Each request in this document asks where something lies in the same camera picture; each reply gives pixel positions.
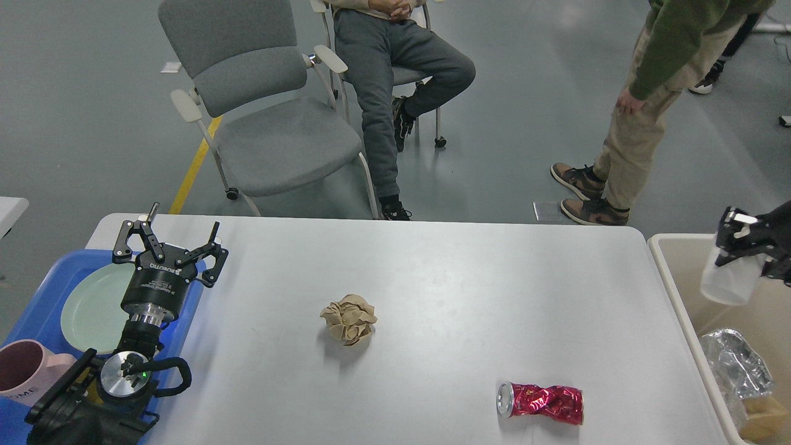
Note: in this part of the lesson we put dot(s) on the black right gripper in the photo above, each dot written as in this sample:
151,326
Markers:
740,234

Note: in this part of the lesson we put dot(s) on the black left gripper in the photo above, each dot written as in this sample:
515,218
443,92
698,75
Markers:
157,290

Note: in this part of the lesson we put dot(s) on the white paper cup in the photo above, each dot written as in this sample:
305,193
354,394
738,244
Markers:
731,284

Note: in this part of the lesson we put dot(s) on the light green plate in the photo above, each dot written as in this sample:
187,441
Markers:
92,316

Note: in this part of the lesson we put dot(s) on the aluminium foil sheet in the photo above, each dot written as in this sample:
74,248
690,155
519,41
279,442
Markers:
739,371

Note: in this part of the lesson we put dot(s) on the pink mug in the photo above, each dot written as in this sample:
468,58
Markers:
29,369

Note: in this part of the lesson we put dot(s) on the brown paper bag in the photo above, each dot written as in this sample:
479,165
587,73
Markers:
768,421

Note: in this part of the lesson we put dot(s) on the crushed red can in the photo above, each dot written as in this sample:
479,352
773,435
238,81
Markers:
560,403

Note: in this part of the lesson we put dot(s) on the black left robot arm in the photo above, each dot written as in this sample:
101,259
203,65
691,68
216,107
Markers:
105,400

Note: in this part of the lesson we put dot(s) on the beige plastic bin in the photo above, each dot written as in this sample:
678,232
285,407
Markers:
764,321

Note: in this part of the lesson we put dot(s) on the blue plastic tray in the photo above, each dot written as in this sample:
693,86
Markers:
41,321

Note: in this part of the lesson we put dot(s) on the dark shoes at right edge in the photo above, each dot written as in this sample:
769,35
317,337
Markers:
706,85

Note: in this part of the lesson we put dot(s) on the white side table corner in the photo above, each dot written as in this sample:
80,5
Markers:
12,209

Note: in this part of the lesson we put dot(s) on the empty grey chair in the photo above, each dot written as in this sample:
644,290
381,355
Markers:
237,52

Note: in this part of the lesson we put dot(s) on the metal floor plates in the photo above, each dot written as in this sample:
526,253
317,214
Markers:
548,212

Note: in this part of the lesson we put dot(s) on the crumpled brown paper ball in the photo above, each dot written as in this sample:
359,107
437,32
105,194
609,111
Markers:
349,320

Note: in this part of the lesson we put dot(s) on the standing person green hoodie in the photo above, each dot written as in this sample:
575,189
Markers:
678,43

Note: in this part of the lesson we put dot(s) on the occupied grey chair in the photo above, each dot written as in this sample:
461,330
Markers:
402,76

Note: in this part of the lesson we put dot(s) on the seated person grey trousers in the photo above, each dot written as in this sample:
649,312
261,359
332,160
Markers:
371,38

